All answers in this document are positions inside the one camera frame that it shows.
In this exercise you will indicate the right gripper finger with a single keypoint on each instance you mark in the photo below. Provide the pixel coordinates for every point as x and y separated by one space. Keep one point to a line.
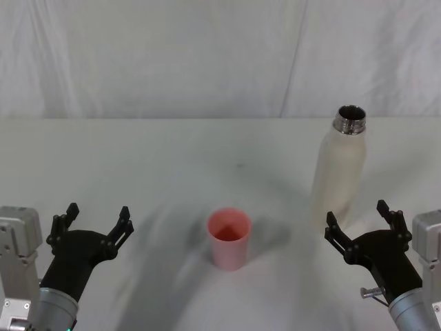
397 222
339 236

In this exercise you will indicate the white curtain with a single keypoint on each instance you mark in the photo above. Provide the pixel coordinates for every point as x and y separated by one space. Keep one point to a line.
172 55

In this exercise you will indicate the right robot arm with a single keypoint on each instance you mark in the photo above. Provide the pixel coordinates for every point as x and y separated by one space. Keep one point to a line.
427 234

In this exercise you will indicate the pink cup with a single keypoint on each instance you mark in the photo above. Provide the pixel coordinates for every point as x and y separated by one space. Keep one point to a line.
229 251

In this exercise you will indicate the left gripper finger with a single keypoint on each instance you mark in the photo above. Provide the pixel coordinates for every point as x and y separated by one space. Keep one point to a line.
58 225
120 229

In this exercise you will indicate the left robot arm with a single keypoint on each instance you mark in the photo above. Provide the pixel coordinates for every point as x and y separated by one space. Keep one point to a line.
13 241

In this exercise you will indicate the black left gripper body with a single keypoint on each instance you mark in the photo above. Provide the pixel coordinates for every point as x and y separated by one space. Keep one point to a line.
74 255

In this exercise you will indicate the cream vacuum bottle steel neck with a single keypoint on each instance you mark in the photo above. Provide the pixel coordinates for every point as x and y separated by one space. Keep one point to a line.
339 172

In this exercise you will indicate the white table cloth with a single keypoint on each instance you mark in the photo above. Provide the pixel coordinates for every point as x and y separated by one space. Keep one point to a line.
165 172

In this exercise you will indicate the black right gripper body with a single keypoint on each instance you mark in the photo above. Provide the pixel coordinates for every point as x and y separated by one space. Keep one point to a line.
389 255

